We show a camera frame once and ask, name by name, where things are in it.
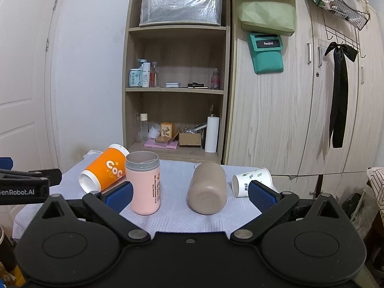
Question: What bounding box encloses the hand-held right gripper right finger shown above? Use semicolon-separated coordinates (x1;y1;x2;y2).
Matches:
230;180;345;243

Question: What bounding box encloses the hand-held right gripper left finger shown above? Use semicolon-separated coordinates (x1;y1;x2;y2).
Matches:
37;181;151;245

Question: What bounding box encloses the white leaf-print paper cup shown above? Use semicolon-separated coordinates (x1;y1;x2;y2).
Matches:
232;168;273;198

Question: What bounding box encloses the pink tumbler cup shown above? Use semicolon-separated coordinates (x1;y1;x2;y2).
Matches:
125;151;162;216

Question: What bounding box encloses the orange paper cup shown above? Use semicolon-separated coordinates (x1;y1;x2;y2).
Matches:
78;144;130;194

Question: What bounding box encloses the taupe tumbler cup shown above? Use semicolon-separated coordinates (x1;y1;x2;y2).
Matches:
186;162;228;215

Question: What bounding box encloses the white quilted table cloth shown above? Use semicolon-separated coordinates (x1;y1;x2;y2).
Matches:
13;158;300;235

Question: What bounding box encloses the pink flat box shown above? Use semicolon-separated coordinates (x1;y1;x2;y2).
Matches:
144;139;180;150

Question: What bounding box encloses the clear bottle with cream cap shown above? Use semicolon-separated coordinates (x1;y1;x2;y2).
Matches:
140;113;149;143

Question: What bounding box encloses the white paper towel roll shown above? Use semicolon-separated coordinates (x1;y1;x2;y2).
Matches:
204;114;220;153

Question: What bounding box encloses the yellow floral box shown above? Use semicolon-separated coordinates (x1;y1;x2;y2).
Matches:
160;122;175;140

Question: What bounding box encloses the light wood wardrobe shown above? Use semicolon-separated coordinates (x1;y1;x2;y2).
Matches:
225;0;384;194

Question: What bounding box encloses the brown cardboard box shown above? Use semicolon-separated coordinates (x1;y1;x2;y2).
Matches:
179;132;202;147

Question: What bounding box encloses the dark bag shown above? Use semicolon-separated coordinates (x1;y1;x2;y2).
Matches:
342;192;365;225

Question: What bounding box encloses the white door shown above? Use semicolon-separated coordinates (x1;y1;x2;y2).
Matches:
0;0;65;171

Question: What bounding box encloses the patterned fabric box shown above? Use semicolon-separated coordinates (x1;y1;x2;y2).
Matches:
366;167;384;210

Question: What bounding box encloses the teal cosmetic jar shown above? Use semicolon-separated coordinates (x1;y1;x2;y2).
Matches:
129;68;142;87

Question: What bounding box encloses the white pump bottle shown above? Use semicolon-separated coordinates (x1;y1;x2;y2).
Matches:
137;59;151;88

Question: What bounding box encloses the black ribbon bow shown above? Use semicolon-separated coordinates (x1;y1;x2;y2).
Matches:
324;41;358;149

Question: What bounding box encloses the teal pouch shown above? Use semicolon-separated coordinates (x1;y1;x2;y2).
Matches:
248;32;284;74

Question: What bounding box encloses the wooden open shelf unit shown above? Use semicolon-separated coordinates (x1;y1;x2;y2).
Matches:
121;0;231;164

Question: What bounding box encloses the green cushion bag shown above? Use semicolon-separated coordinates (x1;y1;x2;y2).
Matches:
237;0;297;36

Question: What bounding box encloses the silver storage box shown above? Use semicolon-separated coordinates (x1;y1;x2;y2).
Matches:
139;0;223;27

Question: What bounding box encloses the black wire hook rack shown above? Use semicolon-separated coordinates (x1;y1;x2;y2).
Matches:
323;12;366;58

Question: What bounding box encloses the black wire basket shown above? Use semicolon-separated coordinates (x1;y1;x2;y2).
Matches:
305;0;370;31

